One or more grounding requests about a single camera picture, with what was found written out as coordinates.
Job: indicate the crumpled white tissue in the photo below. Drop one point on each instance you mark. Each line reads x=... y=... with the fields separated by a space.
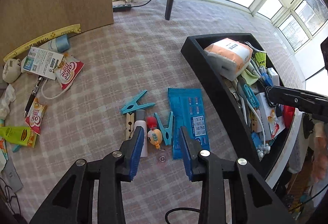
x=8 y=97

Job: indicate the orange cartoon figurine keychain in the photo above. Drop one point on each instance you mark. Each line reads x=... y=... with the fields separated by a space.
x=154 y=134

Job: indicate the green yellow tube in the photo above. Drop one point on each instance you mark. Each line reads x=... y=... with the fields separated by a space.
x=20 y=135

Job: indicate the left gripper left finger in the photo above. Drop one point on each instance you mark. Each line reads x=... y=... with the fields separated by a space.
x=131 y=153

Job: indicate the white bottle blue cap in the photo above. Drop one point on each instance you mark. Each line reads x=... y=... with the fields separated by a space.
x=60 y=44

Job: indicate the blue foil pouch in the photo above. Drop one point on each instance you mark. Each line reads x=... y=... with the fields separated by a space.
x=188 y=111

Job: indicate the black pen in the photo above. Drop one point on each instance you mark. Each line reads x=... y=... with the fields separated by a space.
x=33 y=95

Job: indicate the red cloth pouch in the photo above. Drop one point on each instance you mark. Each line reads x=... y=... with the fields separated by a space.
x=288 y=115

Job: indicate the teal plastic clothespin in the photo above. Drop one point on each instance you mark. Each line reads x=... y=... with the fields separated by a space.
x=167 y=131
x=133 y=105

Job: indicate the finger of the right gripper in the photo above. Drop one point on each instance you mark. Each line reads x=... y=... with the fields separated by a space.
x=305 y=101

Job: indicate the grey card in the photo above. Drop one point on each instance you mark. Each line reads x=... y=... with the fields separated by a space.
x=12 y=177

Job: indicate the wooden clothespin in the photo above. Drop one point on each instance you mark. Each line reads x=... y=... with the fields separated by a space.
x=129 y=126

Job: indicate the black storage tray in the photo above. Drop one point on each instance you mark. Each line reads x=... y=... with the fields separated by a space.
x=224 y=102

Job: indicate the green mesh shuttlecock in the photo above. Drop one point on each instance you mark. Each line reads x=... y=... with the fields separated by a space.
x=260 y=58

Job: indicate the white printed instruction card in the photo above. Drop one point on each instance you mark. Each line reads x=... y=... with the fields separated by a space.
x=42 y=62

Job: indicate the white power plug adapter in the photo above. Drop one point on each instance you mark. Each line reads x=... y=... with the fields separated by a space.
x=11 y=70

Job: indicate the long yellow paper packet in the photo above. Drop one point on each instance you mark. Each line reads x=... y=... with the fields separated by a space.
x=75 y=28

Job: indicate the small white spray bottle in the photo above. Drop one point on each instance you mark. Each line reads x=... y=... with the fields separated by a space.
x=140 y=121

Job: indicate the large coffee mate sachet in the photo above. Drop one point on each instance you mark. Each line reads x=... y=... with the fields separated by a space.
x=67 y=70

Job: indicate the small coffee mate sachet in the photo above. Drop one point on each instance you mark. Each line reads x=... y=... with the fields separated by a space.
x=35 y=116

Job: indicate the light green cleaning cloth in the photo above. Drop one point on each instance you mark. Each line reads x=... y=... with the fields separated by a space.
x=249 y=77

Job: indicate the checkered pink tablecloth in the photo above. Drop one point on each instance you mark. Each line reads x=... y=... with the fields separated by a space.
x=140 y=51

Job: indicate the orange white tissue pack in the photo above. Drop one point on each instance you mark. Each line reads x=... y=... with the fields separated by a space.
x=228 y=57

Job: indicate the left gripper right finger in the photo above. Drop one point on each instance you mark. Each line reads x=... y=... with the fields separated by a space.
x=190 y=148

